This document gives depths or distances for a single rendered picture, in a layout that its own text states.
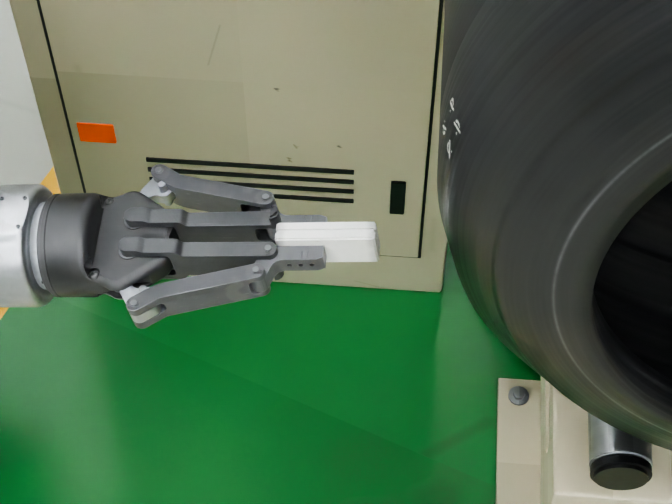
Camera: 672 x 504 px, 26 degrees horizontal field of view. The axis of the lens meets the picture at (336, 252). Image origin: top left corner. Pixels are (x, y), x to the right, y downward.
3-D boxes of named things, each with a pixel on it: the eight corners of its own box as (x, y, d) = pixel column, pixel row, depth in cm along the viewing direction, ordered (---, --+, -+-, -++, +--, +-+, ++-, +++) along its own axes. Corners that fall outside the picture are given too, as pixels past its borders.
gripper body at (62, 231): (22, 266, 100) (153, 265, 98) (45, 167, 104) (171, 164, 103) (54, 322, 106) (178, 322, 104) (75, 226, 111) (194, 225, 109)
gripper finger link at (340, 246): (275, 230, 101) (274, 239, 101) (375, 229, 100) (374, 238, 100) (282, 254, 104) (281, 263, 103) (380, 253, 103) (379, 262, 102)
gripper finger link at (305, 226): (282, 254, 104) (283, 245, 104) (380, 253, 103) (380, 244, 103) (275, 230, 101) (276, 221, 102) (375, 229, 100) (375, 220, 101)
